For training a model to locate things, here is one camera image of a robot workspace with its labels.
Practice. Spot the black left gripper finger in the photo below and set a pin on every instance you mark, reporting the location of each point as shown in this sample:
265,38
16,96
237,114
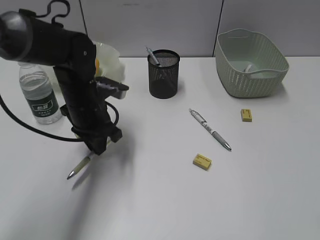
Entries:
97,144

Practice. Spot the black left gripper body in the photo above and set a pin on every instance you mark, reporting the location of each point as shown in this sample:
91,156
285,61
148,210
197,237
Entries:
109,130

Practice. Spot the white pen beige grip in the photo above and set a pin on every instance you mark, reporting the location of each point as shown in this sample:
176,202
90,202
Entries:
83,163

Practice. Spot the yellow mango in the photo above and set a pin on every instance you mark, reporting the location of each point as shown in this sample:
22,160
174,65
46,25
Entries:
97,66

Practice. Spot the clear water bottle green label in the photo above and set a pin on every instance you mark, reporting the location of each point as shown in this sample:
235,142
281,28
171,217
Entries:
39,94

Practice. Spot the blue clip pen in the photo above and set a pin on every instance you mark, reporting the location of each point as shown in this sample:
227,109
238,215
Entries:
152,56

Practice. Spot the white pen grey grip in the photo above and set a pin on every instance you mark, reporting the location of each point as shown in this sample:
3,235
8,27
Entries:
212,132

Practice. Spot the waste paper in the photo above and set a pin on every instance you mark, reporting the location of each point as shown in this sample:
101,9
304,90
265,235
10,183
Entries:
247,69

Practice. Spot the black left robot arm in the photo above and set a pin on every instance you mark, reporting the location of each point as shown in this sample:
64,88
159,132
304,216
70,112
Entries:
27,39

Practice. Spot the pale green wavy plate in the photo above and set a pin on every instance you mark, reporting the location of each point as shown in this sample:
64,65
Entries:
110,65

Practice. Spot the black mesh pen holder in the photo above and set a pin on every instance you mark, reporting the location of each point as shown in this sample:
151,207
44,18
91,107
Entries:
163,77

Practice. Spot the yellow eraser front centre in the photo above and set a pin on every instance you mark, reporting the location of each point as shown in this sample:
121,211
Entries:
202,161

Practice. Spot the yellow eraser near basket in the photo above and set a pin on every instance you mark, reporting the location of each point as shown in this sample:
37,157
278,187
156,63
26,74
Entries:
246,115

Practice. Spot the pale green woven basket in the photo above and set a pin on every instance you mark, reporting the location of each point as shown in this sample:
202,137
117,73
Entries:
235,50

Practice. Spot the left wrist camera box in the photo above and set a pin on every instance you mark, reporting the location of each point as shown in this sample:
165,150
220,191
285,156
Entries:
110,88

